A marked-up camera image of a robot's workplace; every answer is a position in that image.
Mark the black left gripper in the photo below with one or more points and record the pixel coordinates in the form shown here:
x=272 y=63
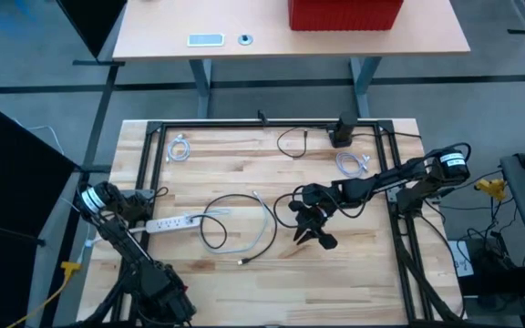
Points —
x=171 y=296

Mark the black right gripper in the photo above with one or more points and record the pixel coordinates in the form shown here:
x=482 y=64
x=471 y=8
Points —
x=315 y=207

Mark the white power strip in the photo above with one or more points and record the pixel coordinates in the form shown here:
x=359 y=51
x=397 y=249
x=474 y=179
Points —
x=171 y=223

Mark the black tower power strip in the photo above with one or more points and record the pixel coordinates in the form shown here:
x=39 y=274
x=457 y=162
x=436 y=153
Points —
x=344 y=127

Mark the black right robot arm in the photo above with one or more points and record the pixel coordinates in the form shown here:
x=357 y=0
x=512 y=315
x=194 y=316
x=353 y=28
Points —
x=381 y=181

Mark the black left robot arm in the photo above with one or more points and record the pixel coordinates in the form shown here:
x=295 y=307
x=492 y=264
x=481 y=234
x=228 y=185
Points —
x=123 y=241

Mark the white power adapter box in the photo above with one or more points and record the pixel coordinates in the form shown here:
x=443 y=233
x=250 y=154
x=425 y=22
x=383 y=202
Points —
x=462 y=259

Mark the black curtain partition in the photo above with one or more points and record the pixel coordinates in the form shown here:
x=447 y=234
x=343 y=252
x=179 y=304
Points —
x=91 y=23
x=12 y=205

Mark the grey desk grommet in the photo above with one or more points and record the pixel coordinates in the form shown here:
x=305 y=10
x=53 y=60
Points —
x=244 y=39

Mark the white phone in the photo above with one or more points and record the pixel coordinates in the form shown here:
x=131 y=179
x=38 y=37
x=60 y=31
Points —
x=205 y=40

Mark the red storage bin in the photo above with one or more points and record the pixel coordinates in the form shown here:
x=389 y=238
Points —
x=344 y=13

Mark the light wood desk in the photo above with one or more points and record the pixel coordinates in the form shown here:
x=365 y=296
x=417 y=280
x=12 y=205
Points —
x=176 y=18

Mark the black table frame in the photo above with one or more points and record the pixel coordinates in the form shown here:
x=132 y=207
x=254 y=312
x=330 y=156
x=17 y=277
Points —
x=267 y=123

